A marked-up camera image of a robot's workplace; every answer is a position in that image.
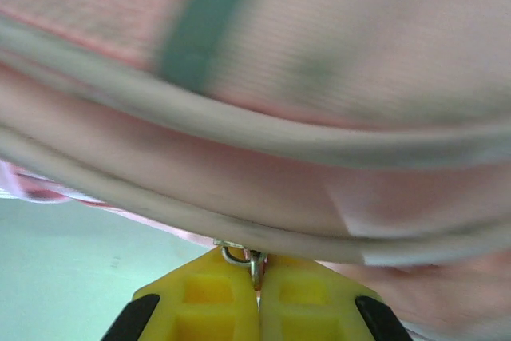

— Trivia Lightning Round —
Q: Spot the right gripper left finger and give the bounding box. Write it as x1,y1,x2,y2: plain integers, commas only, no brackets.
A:
101,247,261,341

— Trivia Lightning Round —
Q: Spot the pink school backpack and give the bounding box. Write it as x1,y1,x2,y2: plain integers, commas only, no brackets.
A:
0,0,511,336

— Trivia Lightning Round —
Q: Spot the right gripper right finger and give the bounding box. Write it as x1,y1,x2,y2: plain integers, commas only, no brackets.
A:
259,252,412,341

